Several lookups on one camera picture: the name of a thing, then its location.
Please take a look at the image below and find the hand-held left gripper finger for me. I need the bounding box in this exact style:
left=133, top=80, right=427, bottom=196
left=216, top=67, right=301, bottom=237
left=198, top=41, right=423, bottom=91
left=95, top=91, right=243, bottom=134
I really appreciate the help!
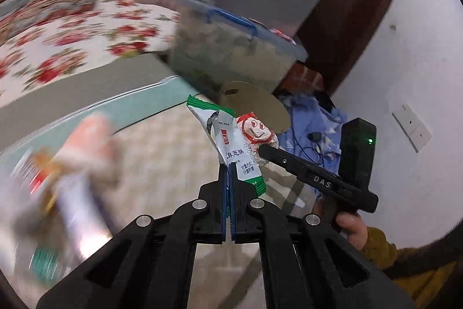
left=36, top=163, right=231, bottom=309
left=231, top=165, right=416, bottom=309

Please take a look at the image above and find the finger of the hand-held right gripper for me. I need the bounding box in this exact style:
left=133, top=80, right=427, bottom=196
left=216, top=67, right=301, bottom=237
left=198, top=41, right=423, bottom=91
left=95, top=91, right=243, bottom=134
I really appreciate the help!
left=258, top=144, right=309, bottom=180

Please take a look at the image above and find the red white candy wrapper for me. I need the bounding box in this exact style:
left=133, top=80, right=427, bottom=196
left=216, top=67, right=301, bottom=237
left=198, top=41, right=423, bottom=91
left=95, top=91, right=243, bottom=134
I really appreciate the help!
left=236, top=113, right=280, bottom=165

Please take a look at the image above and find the green white snack wrapper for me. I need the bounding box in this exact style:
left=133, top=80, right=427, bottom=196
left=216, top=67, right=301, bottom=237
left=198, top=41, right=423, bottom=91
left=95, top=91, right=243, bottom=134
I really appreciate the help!
left=186, top=95, right=267, bottom=202

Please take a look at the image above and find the round wooden bin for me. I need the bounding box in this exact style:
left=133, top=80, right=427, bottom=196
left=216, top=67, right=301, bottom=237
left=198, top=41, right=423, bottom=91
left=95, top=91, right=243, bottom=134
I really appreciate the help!
left=219, top=81, right=292, bottom=134

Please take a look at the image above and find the person's right forearm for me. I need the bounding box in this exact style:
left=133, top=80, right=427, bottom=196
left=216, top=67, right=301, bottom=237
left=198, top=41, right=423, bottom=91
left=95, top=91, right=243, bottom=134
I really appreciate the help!
left=360, top=226, right=460, bottom=308

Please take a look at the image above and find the person's right hand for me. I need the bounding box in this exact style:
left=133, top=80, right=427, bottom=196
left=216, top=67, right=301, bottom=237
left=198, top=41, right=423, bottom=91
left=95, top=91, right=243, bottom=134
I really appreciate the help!
left=335, top=213, right=368, bottom=251

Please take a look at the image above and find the blue cloth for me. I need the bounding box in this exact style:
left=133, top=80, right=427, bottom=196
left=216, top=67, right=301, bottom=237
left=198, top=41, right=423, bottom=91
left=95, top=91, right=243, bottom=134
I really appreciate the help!
left=278, top=93, right=348, bottom=173

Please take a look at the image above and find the beige patterned blanket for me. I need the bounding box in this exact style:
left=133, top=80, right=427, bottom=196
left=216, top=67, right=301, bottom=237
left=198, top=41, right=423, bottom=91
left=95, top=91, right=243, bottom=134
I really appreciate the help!
left=0, top=101, right=321, bottom=309

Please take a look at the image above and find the red patterned cloth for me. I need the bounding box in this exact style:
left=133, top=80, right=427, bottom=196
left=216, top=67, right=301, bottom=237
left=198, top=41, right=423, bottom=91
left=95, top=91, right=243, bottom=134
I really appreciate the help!
left=285, top=62, right=325, bottom=93

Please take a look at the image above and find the clear storage box blue lid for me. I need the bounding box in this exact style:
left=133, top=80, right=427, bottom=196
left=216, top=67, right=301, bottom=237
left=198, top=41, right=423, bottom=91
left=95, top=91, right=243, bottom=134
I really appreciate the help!
left=168, top=0, right=309, bottom=97

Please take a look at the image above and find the red packet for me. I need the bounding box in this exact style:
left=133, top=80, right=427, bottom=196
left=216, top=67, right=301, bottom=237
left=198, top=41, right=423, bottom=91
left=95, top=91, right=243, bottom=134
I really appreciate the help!
left=269, top=27, right=294, bottom=42

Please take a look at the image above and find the dark wooden door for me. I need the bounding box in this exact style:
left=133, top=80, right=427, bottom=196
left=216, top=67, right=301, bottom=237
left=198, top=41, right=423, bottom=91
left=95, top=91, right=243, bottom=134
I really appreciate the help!
left=294, top=0, right=411, bottom=97

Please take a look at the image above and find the blurred wrapper pile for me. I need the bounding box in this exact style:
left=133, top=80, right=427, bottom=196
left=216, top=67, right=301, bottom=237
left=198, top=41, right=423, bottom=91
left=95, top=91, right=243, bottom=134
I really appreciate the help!
left=0, top=113, right=122, bottom=290

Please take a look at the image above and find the grey teal quilted bed pad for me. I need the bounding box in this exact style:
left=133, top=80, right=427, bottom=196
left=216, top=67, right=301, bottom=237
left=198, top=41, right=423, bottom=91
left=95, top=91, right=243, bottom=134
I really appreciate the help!
left=0, top=53, right=204, bottom=152

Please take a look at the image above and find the floral blanket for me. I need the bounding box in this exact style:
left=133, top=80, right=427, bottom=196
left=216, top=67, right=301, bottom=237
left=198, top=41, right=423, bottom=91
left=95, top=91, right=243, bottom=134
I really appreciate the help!
left=0, top=0, right=181, bottom=98

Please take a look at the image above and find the black cable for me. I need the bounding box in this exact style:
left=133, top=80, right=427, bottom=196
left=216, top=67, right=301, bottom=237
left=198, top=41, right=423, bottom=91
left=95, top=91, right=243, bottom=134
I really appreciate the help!
left=292, top=131, right=327, bottom=165

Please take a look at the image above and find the white wall socket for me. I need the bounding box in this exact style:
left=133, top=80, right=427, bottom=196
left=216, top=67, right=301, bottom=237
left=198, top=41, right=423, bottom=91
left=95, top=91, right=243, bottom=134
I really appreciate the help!
left=392, top=103, right=433, bottom=153

